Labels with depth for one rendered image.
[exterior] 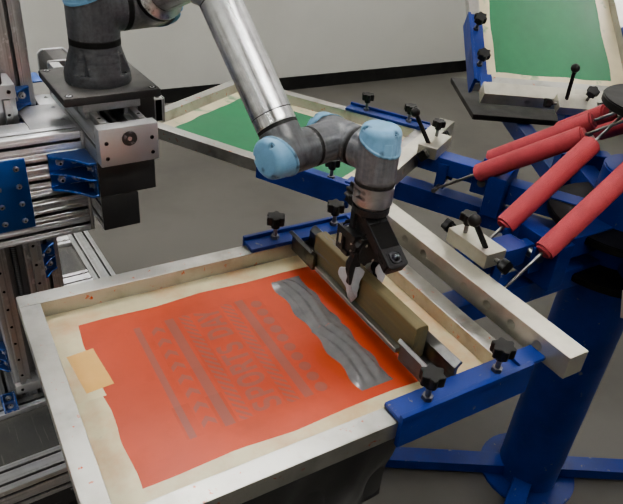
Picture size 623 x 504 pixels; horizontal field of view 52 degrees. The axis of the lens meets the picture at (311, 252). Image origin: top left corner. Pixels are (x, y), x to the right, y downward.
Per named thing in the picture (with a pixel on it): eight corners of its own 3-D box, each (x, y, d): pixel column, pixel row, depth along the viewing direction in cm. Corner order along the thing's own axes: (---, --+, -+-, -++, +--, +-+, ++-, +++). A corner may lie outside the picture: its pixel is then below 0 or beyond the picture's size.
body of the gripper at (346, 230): (365, 240, 132) (372, 188, 125) (389, 262, 125) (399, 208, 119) (333, 248, 128) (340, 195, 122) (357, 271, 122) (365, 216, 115)
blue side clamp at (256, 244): (251, 272, 145) (252, 246, 141) (241, 261, 148) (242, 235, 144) (360, 245, 159) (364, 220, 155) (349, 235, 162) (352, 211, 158)
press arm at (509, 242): (467, 281, 140) (472, 262, 137) (449, 266, 144) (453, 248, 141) (523, 263, 148) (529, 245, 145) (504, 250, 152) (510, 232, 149)
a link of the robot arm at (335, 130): (290, 116, 117) (334, 135, 110) (332, 104, 124) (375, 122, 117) (288, 156, 121) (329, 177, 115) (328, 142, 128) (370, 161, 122)
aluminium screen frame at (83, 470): (97, 566, 83) (94, 549, 81) (18, 312, 125) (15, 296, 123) (524, 382, 120) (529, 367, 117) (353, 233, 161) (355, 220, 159)
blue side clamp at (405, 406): (396, 448, 105) (403, 418, 102) (379, 427, 109) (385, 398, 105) (525, 391, 119) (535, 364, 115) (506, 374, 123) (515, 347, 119)
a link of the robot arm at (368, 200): (403, 188, 117) (366, 195, 113) (399, 210, 119) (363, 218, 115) (379, 171, 122) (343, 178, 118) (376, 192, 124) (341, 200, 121)
